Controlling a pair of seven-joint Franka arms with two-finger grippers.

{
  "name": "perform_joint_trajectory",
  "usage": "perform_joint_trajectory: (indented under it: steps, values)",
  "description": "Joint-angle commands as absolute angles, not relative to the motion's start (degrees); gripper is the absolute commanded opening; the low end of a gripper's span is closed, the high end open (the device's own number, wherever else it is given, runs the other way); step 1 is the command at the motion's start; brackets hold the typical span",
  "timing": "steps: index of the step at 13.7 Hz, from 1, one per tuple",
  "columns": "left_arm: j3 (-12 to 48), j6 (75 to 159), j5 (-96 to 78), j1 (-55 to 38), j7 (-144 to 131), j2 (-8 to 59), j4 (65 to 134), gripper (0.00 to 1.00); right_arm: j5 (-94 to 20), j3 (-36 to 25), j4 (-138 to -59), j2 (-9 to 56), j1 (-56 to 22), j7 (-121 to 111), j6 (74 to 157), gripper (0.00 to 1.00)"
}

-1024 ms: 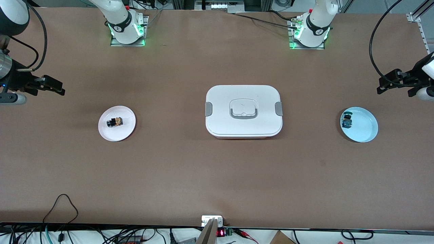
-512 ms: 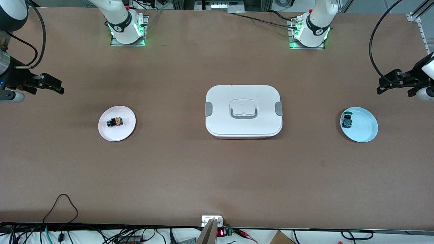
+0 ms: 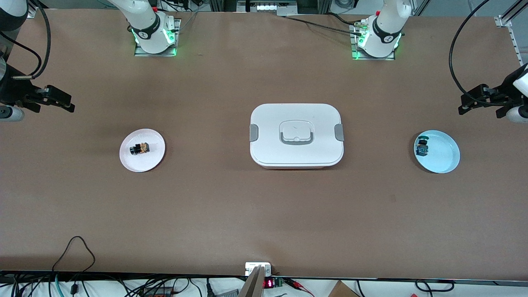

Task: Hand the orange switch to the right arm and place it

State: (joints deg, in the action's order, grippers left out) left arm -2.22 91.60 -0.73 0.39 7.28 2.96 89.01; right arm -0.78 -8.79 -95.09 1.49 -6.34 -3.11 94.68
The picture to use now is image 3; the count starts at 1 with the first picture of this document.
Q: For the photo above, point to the blue switch with black cap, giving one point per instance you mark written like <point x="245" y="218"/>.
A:
<point x="422" y="147"/>

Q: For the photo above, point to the aluminium corner post with bracket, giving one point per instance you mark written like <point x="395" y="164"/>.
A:
<point x="505" y="20"/>

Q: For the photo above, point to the orange switch with black cap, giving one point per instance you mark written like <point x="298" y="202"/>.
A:
<point x="140" y="148"/>

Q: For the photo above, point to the brown cardboard box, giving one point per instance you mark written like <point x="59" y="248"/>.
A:
<point x="342" y="291"/>

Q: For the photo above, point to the pink round plate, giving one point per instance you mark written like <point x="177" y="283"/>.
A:
<point x="142" y="163"/>

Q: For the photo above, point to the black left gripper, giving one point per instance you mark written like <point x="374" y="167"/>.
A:
<point x="505" y="95"/>

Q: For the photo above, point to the grey metal bar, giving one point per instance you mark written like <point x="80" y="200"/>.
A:
<point x="253" y="286"/>

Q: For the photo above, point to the circuit board with red display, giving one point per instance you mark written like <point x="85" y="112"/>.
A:
<point x="269" y="283"/>

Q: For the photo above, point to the power strip with white sockets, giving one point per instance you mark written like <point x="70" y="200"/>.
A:
<point x="268" y="7"/>

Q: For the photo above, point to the white lidded pink storage box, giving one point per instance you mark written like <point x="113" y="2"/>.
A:
<point x="268" y="119"/>

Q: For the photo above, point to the red and black probe leads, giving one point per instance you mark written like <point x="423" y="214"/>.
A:
<point x="293" y="283"/>

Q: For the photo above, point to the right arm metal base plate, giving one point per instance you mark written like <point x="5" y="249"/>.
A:
<point x="156" y="54"/>

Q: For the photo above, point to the perforated aluminium edge rail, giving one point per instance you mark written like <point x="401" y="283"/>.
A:
<point x="517" y="49"/>

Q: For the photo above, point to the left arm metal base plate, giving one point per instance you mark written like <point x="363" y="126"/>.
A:
<point x="373" y="58"/>

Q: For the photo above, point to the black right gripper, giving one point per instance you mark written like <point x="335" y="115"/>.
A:
<point x="12" y="91"/>

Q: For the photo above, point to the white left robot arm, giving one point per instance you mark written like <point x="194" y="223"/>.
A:
<point x="383" y="33"/>

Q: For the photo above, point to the grey power adapter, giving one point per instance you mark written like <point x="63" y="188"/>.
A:
<point x="227" y="293"/>

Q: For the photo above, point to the small white electronic box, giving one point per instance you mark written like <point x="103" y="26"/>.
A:
<point x="251" y="268"/>

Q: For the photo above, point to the light blue round plate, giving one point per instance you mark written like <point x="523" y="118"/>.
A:
<point x="441" y="152"/>

